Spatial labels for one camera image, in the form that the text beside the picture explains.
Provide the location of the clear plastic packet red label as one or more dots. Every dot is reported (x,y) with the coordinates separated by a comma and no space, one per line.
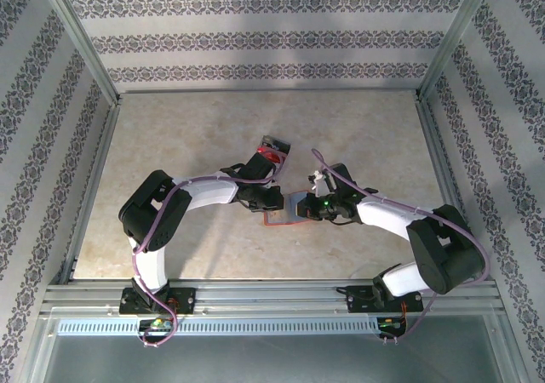
(279,144)

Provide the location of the grey blue card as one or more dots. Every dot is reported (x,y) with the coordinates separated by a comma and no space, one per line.
(294,206)

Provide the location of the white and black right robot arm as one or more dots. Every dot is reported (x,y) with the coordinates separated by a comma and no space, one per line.
(383,215)

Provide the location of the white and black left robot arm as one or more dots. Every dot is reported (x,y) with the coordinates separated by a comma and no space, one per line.
(208,191)

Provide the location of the small circuit board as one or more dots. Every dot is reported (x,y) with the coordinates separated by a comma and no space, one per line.
(391,325)
(157,325)

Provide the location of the grey metal sheet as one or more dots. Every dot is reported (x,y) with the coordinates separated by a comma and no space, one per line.
(272,357)

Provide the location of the aluminium table end rail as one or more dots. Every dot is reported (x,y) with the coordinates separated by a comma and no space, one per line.
(268,90)

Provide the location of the aluminium table side rail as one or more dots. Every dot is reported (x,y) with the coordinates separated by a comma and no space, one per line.
(94,178)
(445,166)

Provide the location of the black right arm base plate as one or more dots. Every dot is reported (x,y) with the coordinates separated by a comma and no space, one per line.
(357,300)

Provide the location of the aluminium mounting rail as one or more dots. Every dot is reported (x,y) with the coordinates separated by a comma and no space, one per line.
(272,298)

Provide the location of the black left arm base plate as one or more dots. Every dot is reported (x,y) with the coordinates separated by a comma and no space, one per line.
(183,300)

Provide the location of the aluminium frame post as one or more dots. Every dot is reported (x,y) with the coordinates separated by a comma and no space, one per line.
(81,38)
(460,34)

